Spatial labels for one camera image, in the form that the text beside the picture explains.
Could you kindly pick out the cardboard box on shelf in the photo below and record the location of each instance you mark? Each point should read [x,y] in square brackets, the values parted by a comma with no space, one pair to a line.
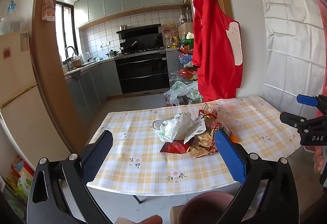
[185,28]

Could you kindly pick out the kitchen window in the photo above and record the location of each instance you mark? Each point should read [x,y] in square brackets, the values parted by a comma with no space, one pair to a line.
[65,31]

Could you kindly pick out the yellow plaid floral tablecloth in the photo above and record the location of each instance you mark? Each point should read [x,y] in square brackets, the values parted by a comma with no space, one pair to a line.
[137,165]

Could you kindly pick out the dark red snack bag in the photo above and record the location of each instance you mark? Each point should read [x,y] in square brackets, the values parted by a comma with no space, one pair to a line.
[176,147]

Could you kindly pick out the white wall cover sheet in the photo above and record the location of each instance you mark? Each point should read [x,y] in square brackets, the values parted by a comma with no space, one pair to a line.
[296,54]

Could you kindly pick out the black oven range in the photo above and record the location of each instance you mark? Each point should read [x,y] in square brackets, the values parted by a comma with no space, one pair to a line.
[143,72]

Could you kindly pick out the grey kitchen base cabinets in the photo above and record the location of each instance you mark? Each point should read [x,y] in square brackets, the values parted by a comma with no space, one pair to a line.
[91,85]

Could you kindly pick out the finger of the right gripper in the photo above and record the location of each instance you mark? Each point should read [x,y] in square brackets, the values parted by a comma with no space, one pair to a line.
[293,120]
[307,100]

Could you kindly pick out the cat picture wall hanging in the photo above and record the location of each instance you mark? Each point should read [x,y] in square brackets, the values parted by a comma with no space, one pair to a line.
[48,11]

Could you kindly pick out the person's right hand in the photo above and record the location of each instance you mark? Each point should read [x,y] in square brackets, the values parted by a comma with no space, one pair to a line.
[318,159]

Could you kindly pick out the maroon trash bin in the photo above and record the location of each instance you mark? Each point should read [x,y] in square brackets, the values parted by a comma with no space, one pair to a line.
[207,207]

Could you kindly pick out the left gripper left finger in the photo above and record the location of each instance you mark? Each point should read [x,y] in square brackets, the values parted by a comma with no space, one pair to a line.
[46,200]

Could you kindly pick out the cream refrigerator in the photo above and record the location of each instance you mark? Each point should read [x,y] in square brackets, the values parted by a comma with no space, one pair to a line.
[24,117]

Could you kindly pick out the white plastic bag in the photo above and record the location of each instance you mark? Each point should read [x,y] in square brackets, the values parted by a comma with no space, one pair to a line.
[176,128]

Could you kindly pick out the red hanging apron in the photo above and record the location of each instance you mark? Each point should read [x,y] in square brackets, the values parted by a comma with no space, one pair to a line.
[217,51]

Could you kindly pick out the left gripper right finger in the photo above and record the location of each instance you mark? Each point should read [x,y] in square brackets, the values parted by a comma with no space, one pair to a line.
[279,201]

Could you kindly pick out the crushed red soda can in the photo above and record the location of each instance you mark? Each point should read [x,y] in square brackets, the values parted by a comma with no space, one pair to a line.
[211,114]

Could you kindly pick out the clear plastic clamshell container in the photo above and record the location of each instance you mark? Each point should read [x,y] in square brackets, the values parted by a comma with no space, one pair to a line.
[216,124]

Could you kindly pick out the steel cooking pot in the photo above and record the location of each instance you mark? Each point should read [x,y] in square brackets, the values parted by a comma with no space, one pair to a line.
[112,54]

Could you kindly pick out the brown paper bag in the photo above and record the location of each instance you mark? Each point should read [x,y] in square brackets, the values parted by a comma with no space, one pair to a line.
[203,145]

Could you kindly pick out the black range hood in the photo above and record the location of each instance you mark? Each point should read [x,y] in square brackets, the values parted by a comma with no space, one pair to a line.
[141,39]

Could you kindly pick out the wire storage rack with goods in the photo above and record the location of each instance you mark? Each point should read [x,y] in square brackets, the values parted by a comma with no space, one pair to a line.
[185,56]

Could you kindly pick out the orange snack packet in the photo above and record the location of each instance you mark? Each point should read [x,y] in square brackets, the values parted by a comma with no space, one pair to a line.
[233,138]

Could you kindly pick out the grey oval tin lid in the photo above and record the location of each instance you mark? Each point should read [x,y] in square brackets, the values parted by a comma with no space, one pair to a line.
[156,124]

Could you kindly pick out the colourful bags on floor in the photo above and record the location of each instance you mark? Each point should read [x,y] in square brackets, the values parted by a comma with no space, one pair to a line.
[19,178]

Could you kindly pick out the white green plastic bags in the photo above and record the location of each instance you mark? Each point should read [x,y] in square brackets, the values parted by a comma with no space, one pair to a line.
[183,94]

